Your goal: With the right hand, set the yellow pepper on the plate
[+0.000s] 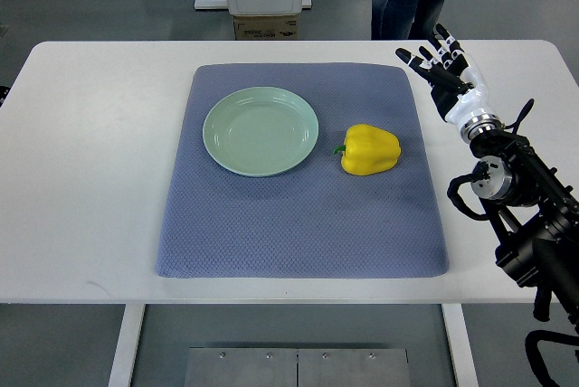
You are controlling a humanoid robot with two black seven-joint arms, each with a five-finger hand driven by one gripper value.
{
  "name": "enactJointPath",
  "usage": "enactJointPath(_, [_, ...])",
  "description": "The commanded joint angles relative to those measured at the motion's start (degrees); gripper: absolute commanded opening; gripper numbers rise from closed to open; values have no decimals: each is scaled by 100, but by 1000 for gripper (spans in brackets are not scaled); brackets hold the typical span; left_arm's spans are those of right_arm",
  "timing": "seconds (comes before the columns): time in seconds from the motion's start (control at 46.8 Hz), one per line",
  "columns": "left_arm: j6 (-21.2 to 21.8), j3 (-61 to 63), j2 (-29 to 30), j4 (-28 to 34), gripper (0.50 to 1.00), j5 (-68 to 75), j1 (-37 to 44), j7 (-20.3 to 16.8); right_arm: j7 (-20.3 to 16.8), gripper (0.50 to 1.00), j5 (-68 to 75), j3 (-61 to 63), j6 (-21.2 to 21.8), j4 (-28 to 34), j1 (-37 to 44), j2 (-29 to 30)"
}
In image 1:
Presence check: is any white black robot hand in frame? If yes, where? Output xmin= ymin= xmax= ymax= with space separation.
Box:
xmin=395 ymin=24 xmax=488 ymax=127

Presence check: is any yellow bell pepper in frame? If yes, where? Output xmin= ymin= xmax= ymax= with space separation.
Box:
xmin=333 ymin=124 xmax=402 ymax=176

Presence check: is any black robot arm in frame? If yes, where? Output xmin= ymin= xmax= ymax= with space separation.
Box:
xmin=447 ymin=100 xmax=578 ymax=326

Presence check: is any light green plate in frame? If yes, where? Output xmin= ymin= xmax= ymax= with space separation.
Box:
xmin=203 ymin=87 xmax=318 ymax=177

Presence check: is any blue-grey quilted mat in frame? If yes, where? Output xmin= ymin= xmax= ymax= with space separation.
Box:
xmin=156 ymin=63 xmax=449 ymax=278

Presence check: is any cardboard box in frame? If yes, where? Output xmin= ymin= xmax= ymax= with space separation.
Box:
xmin=233 ymin=14 xmax=299 ymax=41

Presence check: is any white right table leg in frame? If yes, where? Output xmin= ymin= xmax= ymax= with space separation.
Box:
xmin=441 ymin=303 xmax=479 ymax=387

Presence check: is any white table leg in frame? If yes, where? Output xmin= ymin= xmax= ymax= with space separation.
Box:
xmin=441 ymin=303 xmax=479 ymax=387
xmin=108 ymin=304 xmax=146 ymax=387

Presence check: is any white left table leg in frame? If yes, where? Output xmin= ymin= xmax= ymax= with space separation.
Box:
xmin=108 ymin=304 xmax=146 ymax=387

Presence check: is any grey metal base plate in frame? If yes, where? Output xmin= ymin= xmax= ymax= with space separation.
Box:
xmin=185 ymin=347 xmax=411 ymax=386

